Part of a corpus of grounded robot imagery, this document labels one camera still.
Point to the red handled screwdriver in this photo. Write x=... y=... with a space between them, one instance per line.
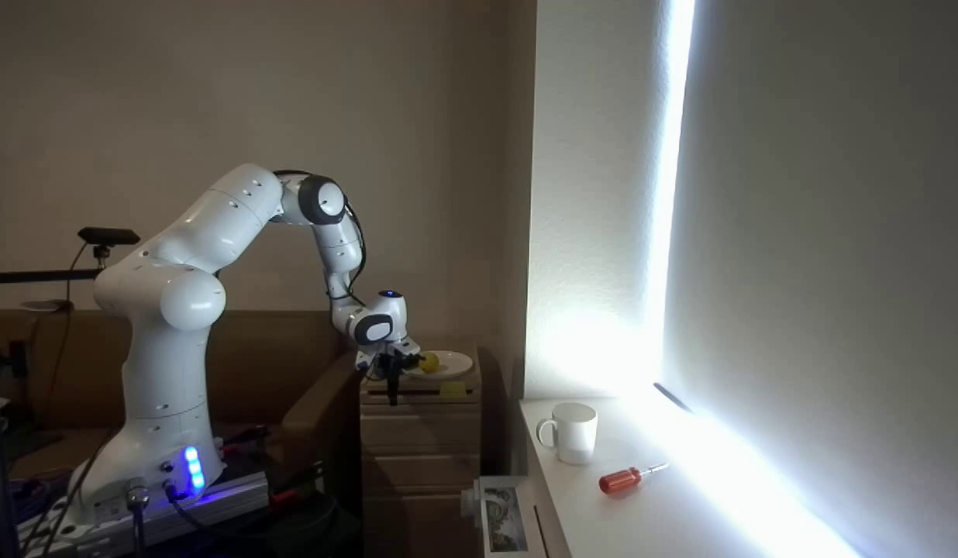
x=627 y=478

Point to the white mug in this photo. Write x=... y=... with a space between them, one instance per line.
x=570 y=431

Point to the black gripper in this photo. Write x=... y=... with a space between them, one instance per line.
x=388 y=366

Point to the white plate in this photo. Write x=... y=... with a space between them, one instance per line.
x=450 y=363

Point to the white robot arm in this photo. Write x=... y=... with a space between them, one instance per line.
x=171 y=296

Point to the black camera on stand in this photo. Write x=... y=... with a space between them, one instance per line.
x=102 y=241

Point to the wooden drawer cabinet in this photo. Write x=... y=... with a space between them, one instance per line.
x=417 y=458

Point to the brown leather sofa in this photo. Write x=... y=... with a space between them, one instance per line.
x=265 y=371

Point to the yellow lemon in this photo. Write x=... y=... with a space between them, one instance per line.
x=428 y=363

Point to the yellow sponge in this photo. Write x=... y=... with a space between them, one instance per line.
x=455 y=389

